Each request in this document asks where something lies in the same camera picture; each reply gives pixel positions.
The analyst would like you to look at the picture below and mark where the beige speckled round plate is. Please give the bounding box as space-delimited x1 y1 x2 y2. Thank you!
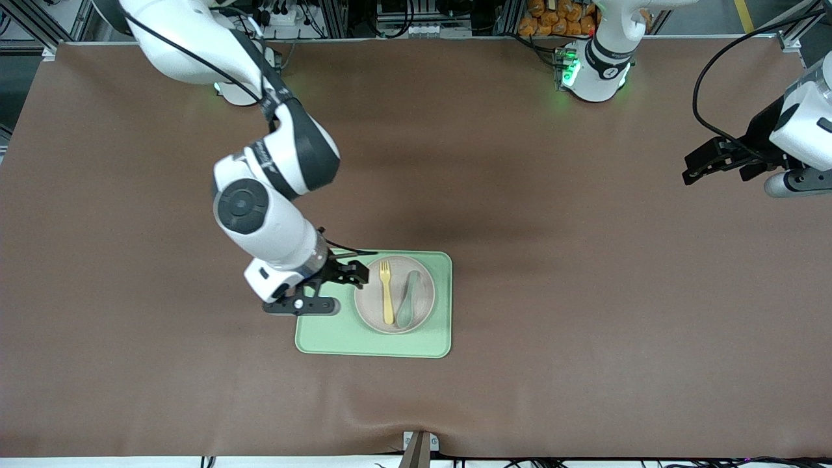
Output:
354 255 436 335

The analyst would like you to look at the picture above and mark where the yellow plastic fork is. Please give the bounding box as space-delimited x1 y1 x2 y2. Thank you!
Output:
379 260 396 326

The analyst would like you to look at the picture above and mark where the pale green plastic spoon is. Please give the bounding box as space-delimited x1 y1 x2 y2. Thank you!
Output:
395 270 422 330

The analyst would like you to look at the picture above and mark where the light green rectangular tray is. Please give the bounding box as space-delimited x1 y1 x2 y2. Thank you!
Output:
294 249 453 359

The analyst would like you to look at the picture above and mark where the metal table edge clamp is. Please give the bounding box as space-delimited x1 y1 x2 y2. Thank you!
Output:
398 430 441 468

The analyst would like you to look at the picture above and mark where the brown table cover mat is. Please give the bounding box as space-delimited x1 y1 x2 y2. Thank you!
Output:
0 39 832 460

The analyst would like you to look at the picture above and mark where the orange packaged goods pile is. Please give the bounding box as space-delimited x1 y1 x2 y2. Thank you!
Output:
517 0 599 38

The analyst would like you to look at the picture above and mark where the white connector block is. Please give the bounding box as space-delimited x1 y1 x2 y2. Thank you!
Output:
385 22 444 38

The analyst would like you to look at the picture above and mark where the white power strip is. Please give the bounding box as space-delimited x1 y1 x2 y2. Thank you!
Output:
255 5 301 28

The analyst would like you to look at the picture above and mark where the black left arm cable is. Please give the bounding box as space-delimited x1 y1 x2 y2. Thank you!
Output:
692 8 827 166

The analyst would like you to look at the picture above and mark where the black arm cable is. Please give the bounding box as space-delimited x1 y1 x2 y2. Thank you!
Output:
120 10 379 257
692 8 827 166

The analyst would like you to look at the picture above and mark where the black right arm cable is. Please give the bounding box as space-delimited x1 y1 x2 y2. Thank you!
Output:
120 10 379 257

